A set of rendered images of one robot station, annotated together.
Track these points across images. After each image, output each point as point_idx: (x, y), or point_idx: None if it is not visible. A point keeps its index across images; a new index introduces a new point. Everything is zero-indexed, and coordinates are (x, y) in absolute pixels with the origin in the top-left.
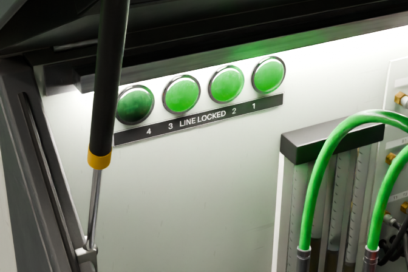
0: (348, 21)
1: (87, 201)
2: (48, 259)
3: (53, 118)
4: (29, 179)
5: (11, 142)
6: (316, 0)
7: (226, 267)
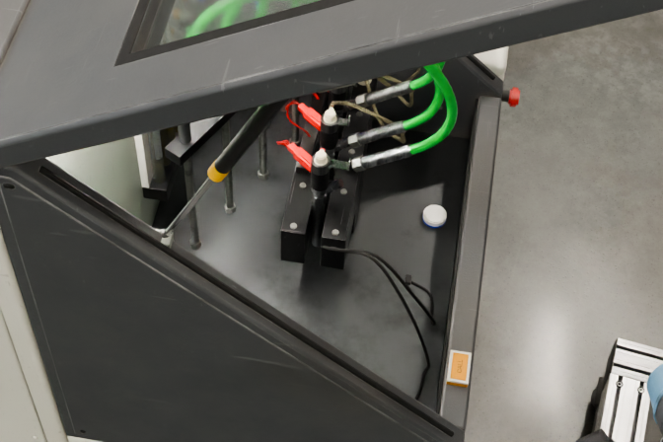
0: None
1: None
2: (145, 263)
3: None
4: (100, 223)
5: (54, 209)
6: None
7: (118, 172)
